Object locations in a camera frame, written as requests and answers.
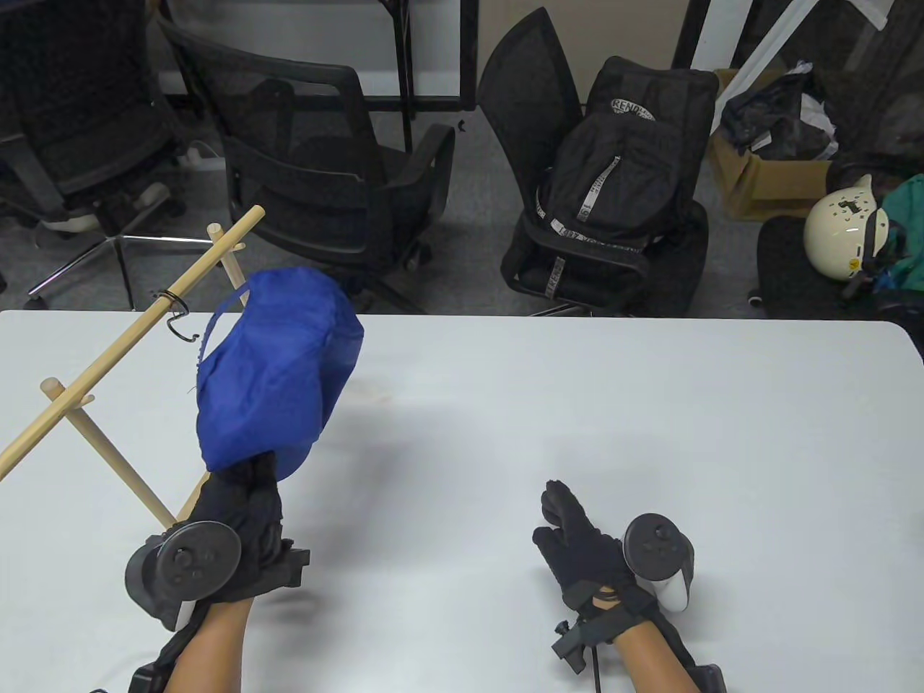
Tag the person's left hand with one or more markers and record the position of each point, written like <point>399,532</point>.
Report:
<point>245,498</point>

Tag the person's right hand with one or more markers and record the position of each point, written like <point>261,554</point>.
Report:
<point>585,548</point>

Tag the blue baseball cap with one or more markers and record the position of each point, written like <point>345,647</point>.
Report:
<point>274,375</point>

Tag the black metal s-hook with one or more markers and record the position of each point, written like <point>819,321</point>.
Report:
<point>168,294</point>

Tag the person's left forearm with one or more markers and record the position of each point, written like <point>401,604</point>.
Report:
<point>213,650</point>

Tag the person's right forearm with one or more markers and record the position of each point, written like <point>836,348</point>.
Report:
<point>653,660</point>

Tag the grey handheld controller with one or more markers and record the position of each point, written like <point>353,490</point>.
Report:
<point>191,559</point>
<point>653,545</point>

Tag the wooden hanging rack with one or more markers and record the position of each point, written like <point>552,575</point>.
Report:
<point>108,359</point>

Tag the black mesh office chair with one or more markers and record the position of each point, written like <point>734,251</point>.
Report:
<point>530,86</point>
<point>303,173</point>

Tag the white power strip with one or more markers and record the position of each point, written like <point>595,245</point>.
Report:
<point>201,155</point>

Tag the black padded chair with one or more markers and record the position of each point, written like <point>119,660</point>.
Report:
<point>783,260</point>

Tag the black backpack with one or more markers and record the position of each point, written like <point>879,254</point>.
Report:
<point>621,173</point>

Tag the cream white helmet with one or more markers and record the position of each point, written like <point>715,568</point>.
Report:
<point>830,231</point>

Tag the cardboard box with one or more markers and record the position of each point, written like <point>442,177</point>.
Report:
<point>765,188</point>

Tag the black chair with chrome base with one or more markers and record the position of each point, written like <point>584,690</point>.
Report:
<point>79,86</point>

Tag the teal bag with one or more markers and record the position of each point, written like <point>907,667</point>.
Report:
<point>906,209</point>

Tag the black plastic bag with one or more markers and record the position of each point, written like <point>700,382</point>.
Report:
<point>772,115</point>

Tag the white leaning board strip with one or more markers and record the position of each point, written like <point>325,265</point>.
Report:
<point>758,54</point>

